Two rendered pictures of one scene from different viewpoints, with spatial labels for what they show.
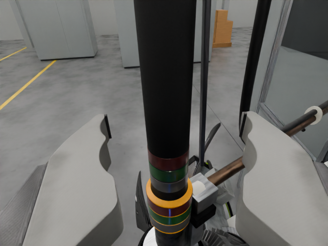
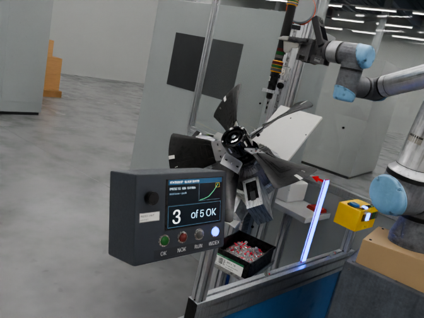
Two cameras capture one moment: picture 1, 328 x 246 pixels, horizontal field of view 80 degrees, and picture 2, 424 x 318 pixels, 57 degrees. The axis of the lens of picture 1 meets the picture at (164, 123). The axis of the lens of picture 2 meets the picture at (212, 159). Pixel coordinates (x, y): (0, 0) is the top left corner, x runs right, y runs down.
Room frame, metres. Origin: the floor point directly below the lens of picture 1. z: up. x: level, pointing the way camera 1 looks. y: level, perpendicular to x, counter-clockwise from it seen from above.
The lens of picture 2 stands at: (-0.86, 1.29, 1.50)
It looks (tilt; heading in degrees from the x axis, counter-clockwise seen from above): 13 degrees down; 313
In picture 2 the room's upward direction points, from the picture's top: 13 degrees clockwise
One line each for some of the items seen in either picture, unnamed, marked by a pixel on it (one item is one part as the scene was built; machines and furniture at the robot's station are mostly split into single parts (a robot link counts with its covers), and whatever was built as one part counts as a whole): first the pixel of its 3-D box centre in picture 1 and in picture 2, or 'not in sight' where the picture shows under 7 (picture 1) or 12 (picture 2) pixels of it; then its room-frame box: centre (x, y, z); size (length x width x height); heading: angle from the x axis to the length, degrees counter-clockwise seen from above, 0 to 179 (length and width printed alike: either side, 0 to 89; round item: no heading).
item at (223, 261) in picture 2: not in sight; (242, 253); (-0.07, 0.17, 0.85); 0.22 x 0.17 x 0.07; 103
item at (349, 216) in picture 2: not in sight; (355, 216); (-0.25, -0.28, 1.02); 0.16 x 0.10 x 0.11; 88
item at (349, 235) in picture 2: not in sight; (348, 237); (-0.25, -0.28, 0.92); 0.03 x 0.03 x 0.12; 88
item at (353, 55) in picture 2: not in sight; (355, 55); (-0.19, 0.00, 1.62); 0.11 x 0.08 x 0.09; 178
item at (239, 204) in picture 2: not in sight; (235, 209); (0.15, -0.01, 0.91); 0.12 x 0.08 x 0.12; 88
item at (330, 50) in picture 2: not in sight; (335, 52); (-0.12, 0.00, 1.63); 0.08 x 0.05 x 0.08; 88
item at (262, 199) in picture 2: not in sight; (257, 200); (0.07, -0.03, 0.98); 0.20 x 0.16 x 0.20; 88
